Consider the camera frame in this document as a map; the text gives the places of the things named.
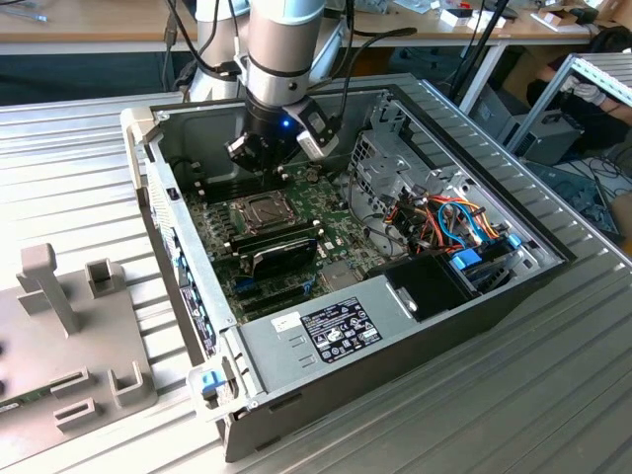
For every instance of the silver CPU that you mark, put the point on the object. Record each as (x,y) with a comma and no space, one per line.
(267,211)

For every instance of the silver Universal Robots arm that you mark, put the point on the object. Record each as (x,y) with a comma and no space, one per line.
(276,49)

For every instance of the CPU socket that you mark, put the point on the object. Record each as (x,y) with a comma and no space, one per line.
(253,228)

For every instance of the round coin cell battery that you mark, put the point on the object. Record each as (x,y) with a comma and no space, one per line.
(311,173)

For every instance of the black graphics card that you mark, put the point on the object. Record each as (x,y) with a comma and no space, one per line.
(286,256)

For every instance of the green motherboard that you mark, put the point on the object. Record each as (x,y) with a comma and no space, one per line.
(348,224)

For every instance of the metal drive cage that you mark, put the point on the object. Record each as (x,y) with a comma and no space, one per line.
(385,168)

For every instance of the blue expansion slot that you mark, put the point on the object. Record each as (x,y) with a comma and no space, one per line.
(244,283)

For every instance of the black expansion slot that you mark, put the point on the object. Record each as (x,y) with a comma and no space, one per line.
(272,295)
(275,306)

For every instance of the silver chipset heatsink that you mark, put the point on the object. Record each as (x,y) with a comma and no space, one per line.
(339,278)

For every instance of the long wooden desk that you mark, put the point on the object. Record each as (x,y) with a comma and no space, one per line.
(99,24)

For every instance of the clear plastic bag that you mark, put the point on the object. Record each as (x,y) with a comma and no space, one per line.
(424,6)

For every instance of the grey power supply unit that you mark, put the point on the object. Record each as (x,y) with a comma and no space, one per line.
(276,358)

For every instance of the small white box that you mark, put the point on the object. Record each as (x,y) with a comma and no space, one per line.
(456,19)

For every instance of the hard disk in blue carrier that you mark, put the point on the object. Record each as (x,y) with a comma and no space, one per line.
(469,260)

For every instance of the blue case latch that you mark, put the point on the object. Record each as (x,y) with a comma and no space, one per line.
(211,382)

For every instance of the open grey PC case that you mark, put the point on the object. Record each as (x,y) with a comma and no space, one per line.
(395,353)

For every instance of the grey parts rack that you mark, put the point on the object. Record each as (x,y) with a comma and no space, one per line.
(99,336)

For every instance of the grey blue pen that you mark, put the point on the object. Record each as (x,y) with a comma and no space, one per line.
(37,18)

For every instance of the black tripod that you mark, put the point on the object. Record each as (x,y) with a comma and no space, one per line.
(497,15)

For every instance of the brown cardboard sheet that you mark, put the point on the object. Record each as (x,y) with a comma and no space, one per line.
(518,59)

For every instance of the dark grey computer tower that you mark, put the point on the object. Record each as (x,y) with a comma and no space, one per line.
(553,143)

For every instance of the open cardboard box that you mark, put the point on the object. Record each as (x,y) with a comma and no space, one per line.
(553,20)

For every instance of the person in dark shirt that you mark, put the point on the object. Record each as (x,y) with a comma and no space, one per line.
(600,128)

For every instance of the green RAM stick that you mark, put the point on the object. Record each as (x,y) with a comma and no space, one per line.
(24,399)

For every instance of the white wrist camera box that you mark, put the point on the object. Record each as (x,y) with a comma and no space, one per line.
(317,148)

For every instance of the aluminium profile frame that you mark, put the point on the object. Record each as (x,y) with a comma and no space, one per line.
(607,66)

